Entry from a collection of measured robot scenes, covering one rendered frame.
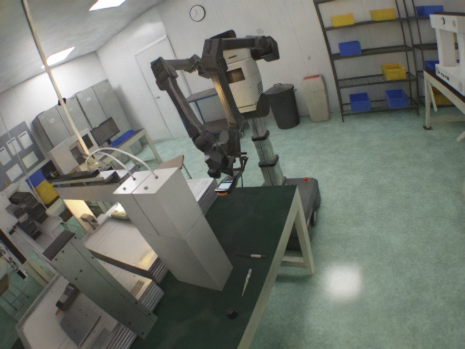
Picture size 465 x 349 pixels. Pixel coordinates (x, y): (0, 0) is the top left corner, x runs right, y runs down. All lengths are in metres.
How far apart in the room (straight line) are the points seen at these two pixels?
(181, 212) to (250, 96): 0.96
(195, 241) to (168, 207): 0.16
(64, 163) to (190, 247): 0.91
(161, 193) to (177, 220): 0.10
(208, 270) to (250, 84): 1.06
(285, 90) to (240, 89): 2.16
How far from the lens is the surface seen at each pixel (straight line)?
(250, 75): 1.47
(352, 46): 3.46
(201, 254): 0.79
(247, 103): 1.52
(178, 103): 1.11
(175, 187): 0.69
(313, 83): 3.67
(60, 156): 1.41
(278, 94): 3.61
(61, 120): 5.11
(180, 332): 0.92
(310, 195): 1.96
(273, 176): 1.77
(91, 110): 5.44
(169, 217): 0.68
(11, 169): 5.16
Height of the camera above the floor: 1.48
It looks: 28 degrees down
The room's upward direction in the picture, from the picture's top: 22 degrees counter-clockwise
